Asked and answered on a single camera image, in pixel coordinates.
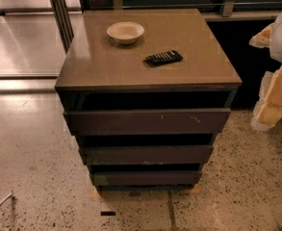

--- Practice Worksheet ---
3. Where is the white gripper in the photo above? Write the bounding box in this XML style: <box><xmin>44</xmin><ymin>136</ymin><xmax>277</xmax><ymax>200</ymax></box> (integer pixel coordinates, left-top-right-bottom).
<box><xmin>249</xmin><ymin>12</ymin><xmax>282</xmax><ymax>131</ymax></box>

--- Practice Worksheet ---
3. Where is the brown drawer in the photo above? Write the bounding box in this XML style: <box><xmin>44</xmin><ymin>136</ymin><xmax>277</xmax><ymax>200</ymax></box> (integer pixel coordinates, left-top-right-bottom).
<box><xmin>90</xmin><ymin>171</ymin><xmax>201</xmax><ymax>186</ymax></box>
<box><xmin>64</xmin><ymin>108</ymin><xmax>230</xmax><ymax>136</ymax></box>
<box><xmin>79</xmin><ymin>145</ymin><xmax>213</xmax><ymax>166</ymax></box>

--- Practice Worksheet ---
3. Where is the brown drawer cabinet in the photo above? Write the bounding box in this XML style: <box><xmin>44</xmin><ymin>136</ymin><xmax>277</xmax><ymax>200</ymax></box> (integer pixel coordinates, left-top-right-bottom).
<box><xmin>54</xmin><ymin>9</ymin><xmax>243</xmax><ymax>193</ymax></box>

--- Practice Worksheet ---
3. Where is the black remote control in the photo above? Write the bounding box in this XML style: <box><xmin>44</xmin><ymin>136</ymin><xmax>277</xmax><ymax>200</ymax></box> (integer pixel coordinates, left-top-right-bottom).
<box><xmin>144</xmin><ymin>50</ymin><xmax>183</xmax><ymax>66</ymax></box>

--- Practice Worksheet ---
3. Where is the white ceramic bowl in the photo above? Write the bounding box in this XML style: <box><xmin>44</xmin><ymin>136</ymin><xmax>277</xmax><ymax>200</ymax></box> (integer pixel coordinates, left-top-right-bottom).
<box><xmin>107</xmin><ymin>22</ymin><xmax>144</xmax><ymax>45</ymax></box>

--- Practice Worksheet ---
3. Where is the metal frame post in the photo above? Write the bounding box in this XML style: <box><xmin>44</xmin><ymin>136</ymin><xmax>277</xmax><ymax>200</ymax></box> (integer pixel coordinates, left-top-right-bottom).
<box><xmin>50</xmin><ymin>0</ymin><xmax>74</xmax><ymax>52</ymax></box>

